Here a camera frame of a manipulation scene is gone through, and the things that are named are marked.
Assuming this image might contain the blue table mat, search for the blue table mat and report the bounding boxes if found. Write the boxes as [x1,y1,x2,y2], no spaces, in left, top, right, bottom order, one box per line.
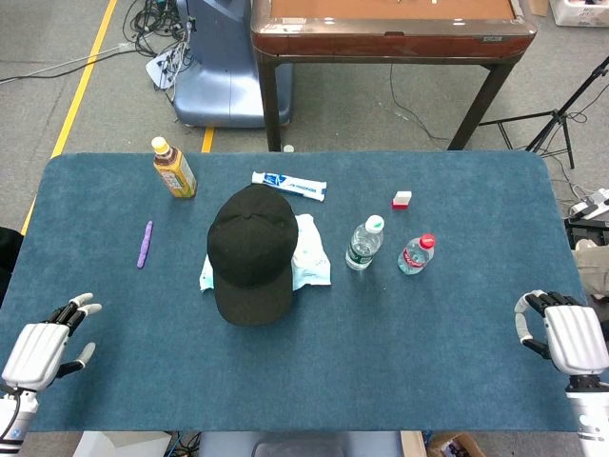
[0,150,596,433]

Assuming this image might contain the black baseball cap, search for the black baseball cap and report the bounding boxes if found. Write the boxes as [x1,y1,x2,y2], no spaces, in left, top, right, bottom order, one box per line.
[206,184,300,328]

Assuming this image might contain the black tripod stand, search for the black tripod stand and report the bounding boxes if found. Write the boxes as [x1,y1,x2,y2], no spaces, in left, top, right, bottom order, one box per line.
[478,51,609,170]

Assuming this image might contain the brown mahjong table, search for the brown mahjong table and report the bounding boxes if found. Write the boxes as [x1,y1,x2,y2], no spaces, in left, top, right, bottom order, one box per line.
[249,0,539,152]

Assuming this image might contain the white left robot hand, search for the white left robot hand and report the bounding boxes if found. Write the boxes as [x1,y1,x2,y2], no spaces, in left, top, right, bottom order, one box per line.
[1,292,103,393]

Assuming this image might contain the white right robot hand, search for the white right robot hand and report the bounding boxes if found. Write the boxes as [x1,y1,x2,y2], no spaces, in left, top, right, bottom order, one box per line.
[513,289,609,379]

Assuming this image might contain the purple stick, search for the purple stick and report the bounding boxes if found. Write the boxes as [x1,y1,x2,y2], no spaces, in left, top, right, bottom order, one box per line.
[136,220,154,270]

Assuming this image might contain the black cable bundle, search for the black cable bundle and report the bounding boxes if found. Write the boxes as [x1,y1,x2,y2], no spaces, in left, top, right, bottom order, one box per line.
[122,0,197,91]

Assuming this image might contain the blue grey machine base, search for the blue grey machine base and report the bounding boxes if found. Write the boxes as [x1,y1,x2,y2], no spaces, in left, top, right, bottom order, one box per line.
[173,0,294,129]

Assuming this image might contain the white power strip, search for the white power strip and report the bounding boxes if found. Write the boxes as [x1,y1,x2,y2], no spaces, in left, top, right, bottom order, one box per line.
[569,188,609,221]

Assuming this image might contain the red label water bottle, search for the red label water bottle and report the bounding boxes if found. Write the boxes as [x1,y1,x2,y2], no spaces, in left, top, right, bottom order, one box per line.
[397,232,437,276]

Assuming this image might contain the cardboard box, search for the cardboard box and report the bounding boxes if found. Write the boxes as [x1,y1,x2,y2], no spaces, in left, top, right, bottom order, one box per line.
[426,431,487,457]

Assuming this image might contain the blue white wet wipes pack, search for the blue white wet wipes pack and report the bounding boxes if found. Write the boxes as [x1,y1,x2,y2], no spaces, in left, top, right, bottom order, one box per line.
[289,213,333,291]

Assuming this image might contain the white plastic crate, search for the white plastic crate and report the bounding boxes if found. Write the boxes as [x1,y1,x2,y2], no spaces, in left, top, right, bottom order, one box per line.
[549,0,609,28]

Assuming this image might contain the yellow label tea bottle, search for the yellow label tea bottle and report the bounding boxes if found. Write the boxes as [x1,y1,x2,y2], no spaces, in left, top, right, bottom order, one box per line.
[150,136,198,200]

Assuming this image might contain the white blue toothpaste tube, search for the white blue toothpaste tube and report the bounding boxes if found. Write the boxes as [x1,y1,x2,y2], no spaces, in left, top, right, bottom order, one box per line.
[251,170,328,203]

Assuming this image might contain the green wet wipes pack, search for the green wet wipes pack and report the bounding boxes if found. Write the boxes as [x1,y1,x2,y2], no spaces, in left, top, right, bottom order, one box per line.
[198,254,218,292]

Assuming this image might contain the green label water bottle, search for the green label water bottle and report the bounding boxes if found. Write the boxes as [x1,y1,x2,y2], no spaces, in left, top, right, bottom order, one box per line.
[344,214,385,272]

